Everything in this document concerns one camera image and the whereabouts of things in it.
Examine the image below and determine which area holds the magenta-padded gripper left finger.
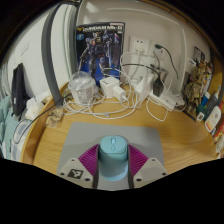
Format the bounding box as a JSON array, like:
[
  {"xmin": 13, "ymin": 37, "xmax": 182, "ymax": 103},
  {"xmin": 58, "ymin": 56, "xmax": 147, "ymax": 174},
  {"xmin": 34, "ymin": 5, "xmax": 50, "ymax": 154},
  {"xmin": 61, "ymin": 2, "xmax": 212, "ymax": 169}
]
[{"xmin": 56, "ymin": 143, "xmax": 101, "ymax": 190}]

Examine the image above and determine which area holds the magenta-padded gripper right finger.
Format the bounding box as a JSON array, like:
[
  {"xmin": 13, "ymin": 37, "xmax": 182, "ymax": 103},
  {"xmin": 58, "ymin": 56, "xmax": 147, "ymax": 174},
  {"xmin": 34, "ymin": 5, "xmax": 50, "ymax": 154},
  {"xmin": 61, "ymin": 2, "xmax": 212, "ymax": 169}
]
[{"xmin": 126, "ymin": 143, "xmax": 169, "ymax": 190}]

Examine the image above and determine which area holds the light blue computer mouse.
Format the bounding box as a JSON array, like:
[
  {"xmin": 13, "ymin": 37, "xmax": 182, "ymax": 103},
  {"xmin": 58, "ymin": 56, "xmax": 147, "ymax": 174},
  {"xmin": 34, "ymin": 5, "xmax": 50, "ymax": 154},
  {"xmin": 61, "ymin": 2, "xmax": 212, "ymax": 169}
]
[{"xmin": 98, "ymin": 135, "xmax": 129, "ymax": 182}]

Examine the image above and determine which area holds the grey mouse pad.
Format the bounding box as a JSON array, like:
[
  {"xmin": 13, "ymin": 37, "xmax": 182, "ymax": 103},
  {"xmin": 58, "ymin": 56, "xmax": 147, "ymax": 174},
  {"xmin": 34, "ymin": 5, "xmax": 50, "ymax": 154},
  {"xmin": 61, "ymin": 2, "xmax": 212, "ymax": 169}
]
[{"xmin": 57, "ymin": 121, "xmax": 165, "ymax": 176}]

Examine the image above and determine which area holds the crumpled clear plastic wrap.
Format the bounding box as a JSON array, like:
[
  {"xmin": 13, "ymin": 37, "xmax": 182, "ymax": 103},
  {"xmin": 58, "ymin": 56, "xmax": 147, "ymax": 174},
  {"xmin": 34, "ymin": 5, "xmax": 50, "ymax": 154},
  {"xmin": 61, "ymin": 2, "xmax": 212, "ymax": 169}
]
[{"xmin": 45, "ymin": 108, "xmax": 65, "ymax": 129}]

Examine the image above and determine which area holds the white power strip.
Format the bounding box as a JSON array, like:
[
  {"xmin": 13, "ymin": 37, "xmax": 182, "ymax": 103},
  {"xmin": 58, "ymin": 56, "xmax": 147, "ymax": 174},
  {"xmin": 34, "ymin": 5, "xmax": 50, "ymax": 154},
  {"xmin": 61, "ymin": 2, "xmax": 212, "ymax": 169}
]
[{"xmin": 148, "ymin": 91, "xmax": 178, "ymax": 112}]

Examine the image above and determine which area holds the teal cloth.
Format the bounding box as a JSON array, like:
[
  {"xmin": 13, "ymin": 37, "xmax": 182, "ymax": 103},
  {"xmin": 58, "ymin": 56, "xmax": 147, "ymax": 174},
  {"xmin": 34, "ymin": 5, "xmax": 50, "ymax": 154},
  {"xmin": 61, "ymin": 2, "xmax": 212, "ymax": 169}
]
[{"xmin": 0, "ymin": 94, "xmax": 22, "ymax": 161}]

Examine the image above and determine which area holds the white power adapter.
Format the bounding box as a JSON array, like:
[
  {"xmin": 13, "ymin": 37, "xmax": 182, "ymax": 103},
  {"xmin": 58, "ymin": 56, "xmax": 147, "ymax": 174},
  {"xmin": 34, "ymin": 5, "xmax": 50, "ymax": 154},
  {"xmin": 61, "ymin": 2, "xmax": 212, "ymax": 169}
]
[{"xmin": 134, "ymin": 75, "xmax": 156, "ymax": 101}]

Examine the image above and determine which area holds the small white charger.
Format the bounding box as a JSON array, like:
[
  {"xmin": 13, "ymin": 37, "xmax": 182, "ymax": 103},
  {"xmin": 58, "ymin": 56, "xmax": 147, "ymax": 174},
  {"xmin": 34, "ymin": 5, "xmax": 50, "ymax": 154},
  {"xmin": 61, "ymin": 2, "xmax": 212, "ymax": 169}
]
[{"xmin": 112, "ymin": 85, "xmax": 129, "ymax": 103}]

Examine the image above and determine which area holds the clear domed container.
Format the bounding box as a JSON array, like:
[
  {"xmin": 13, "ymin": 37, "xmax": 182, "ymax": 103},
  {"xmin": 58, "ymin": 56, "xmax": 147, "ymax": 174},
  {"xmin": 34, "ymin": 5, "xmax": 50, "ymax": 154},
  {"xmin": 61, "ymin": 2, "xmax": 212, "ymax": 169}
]
[{"xmin": 68, "ymin": 71, "xmax": 98, "ymax": 105}]

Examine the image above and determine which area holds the black charger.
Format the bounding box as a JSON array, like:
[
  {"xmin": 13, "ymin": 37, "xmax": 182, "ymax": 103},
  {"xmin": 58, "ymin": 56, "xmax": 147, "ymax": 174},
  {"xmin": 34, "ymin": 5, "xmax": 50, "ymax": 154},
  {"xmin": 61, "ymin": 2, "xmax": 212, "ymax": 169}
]
[{"xmin": 152, "ymin": 78, "xmax": 165, "ymax": 98}]

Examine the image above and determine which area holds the white multi-port charger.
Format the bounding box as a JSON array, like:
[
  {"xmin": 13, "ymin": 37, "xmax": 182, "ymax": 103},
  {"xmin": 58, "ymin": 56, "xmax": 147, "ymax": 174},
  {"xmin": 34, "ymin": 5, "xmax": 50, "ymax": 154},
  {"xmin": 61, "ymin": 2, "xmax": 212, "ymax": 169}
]
[{"xmin": 99, "ymin": 76, "xmax": 120, "ymax": 99}]

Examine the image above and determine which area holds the wooden figure model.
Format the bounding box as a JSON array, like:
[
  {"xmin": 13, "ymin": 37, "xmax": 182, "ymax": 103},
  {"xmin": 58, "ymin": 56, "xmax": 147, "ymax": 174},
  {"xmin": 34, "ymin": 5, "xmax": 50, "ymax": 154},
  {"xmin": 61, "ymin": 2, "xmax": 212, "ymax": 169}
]
[{"xmin": 184, "ymin": 62, "xmax": 208, "ymax": 108}]

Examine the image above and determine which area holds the black bag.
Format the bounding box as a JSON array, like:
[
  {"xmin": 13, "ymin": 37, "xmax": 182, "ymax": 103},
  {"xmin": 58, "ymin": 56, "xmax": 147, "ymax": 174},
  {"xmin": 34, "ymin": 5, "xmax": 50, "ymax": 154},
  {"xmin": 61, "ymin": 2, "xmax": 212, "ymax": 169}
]
[{"xmin": 10, "ymin": 63, "xmax": 30, "ymax": 116}]

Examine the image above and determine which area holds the robot model kit box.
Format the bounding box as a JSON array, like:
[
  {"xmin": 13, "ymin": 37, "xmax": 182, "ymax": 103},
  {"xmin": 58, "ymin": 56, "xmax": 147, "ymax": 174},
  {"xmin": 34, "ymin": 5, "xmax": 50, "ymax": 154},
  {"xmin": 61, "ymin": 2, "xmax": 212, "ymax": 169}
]
[{"xmin": 75, "ymin": 21, "xmax": 126, "ymax": 88}]

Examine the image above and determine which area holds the white cable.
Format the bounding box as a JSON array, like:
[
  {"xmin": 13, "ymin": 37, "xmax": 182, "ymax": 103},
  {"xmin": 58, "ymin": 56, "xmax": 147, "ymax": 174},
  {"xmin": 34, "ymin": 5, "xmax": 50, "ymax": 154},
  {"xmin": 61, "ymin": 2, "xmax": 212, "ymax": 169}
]
[{"xmin": 62, "ymin": 51, "xmax": 175, "ymax": 123}]

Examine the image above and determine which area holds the dark grey metal frame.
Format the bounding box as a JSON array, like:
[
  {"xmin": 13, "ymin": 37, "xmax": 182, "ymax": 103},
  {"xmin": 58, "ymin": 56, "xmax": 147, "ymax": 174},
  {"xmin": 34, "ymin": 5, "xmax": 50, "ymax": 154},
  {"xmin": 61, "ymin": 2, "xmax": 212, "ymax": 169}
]
[{"xmin": 40, "ymin": 1, "xmax": 81, "ymax": 108}]

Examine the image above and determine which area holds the white wall socket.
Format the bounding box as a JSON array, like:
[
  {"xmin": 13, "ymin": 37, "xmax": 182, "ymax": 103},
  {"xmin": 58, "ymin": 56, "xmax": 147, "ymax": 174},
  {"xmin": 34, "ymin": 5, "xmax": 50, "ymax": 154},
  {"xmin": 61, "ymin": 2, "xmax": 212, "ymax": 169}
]
[{"xmin": 129, "ymin": 35, "xmax": 151, "ymax": 56}]

